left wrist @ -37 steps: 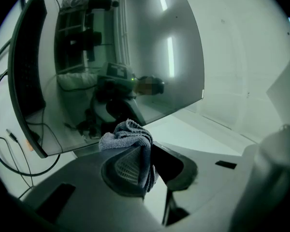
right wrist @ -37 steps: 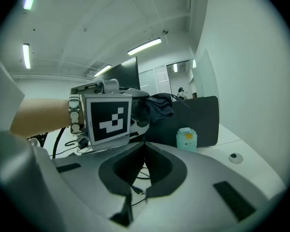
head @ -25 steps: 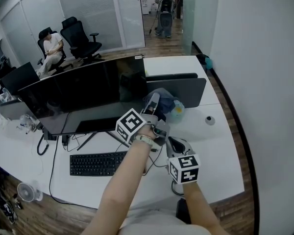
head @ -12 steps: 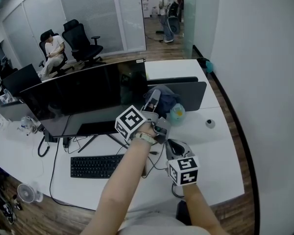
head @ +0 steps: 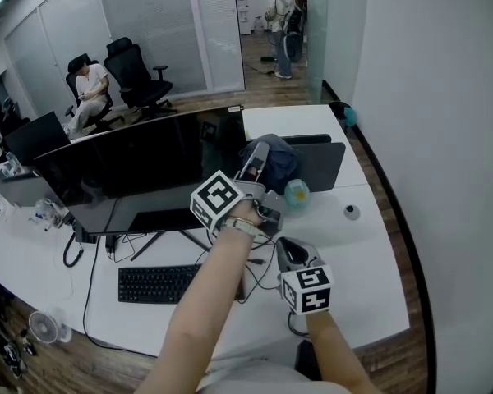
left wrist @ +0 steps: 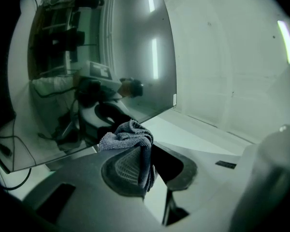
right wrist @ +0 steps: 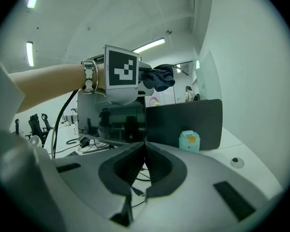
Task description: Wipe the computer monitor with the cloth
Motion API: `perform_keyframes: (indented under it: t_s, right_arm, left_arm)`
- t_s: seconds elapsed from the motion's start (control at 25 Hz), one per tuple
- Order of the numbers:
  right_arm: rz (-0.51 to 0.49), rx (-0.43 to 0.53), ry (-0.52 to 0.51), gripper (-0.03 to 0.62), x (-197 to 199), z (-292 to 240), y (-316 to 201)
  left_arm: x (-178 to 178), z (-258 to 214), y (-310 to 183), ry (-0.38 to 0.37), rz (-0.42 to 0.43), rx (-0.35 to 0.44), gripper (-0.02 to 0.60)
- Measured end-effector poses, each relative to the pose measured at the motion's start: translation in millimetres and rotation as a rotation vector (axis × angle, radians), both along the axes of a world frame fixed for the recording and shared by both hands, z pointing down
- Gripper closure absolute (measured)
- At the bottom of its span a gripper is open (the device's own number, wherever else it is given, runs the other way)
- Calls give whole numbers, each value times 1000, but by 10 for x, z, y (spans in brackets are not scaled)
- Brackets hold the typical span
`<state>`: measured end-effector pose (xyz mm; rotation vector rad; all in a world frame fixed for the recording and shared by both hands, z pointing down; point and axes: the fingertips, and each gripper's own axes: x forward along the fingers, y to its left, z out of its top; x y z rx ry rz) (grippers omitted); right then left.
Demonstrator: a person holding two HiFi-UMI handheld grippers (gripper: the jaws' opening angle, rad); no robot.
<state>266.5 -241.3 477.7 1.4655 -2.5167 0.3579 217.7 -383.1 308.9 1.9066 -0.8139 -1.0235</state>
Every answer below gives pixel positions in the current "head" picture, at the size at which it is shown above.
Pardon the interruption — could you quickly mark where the large curved black monitor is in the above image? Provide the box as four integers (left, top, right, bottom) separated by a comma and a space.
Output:
33, 104, 247, 236

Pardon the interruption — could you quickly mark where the blue cloth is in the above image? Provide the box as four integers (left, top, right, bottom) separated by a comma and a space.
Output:
237, 133, 301, 188

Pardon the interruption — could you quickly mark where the frosted glass panel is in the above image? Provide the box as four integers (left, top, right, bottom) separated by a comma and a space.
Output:
306, 0, 329, 104

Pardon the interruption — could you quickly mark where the black computer monitor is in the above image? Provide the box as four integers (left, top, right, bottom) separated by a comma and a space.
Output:
2, 111, 71, 167

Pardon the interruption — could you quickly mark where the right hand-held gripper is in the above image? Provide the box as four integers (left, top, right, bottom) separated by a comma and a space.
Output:
274, 236, 335, 316

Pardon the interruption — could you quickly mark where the tangled thin black cable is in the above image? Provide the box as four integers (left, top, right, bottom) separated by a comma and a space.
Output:
242, 236, 280, 299

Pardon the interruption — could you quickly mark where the black rectangular pad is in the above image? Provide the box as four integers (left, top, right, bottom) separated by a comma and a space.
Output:
294, 338, 317, 381

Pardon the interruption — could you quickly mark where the black coiled cord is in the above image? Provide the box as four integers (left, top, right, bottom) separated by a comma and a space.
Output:
62, 231, 85, 268

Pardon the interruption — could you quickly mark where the grey laptop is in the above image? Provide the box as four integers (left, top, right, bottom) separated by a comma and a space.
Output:
0, 170, 67, 208

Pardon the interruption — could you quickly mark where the white desk fan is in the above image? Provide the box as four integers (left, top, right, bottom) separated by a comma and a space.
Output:
27, 309, 73, 344

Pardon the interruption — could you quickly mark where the person's left hand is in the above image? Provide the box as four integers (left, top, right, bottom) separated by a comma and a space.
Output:
228, 197, 264, 227

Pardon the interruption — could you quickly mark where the silver wristwatch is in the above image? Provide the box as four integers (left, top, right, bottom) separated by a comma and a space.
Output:
218, 216, 259, 238

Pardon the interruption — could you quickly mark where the glass wall with white blinds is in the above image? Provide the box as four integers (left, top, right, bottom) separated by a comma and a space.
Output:
3, 0, 247, 118

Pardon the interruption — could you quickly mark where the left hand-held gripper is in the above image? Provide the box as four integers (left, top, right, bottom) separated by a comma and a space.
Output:
189, 140, 288, 238

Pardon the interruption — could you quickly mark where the person's left forearm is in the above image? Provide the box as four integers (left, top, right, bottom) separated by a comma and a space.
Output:
133, 230, 256, 394

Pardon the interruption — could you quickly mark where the black keyboard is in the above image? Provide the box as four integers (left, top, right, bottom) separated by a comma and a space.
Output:
117, 263, 205, 305

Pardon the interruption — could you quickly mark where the black office chair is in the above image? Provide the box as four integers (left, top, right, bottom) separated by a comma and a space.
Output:
103, 37, 178, 125
64, 53, 127, 133

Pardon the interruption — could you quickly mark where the person's grey shirt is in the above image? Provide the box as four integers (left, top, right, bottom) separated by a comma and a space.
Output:
196, 357, 350, 394

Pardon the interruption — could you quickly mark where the thick black power cable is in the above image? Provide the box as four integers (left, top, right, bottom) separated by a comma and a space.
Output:
83, 244, 158, 359

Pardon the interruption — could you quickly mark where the grey round device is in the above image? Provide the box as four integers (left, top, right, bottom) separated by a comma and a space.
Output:
282, 30, 304, 64

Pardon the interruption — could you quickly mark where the person's right forearm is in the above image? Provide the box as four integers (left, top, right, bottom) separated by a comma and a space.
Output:
303, 309, 379, 394

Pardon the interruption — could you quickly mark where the pale green bottle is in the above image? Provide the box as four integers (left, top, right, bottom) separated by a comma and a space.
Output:
283, 177, 312, 217

